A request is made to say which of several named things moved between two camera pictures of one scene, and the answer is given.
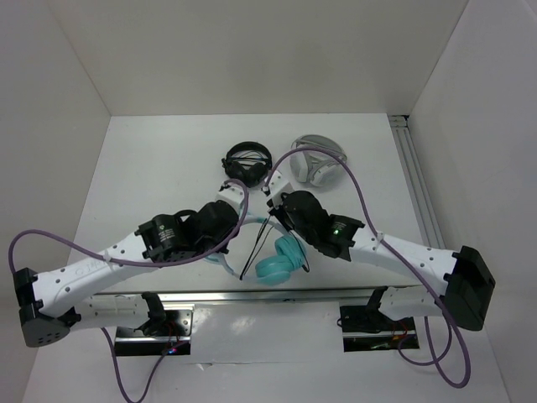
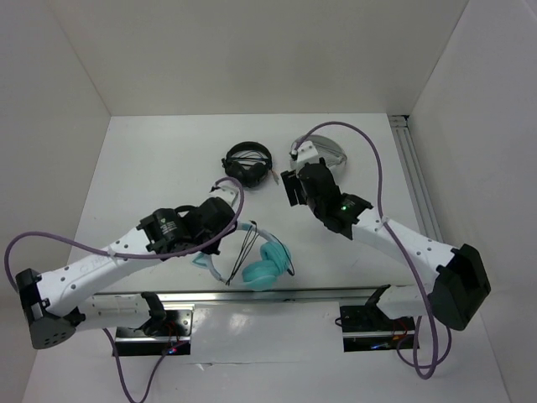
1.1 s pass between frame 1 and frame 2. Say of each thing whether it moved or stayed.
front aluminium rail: stayed
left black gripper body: stayed
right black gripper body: moved
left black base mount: stayed
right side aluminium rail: stayed
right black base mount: stayed
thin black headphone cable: moved
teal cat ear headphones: moved
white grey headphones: stayed
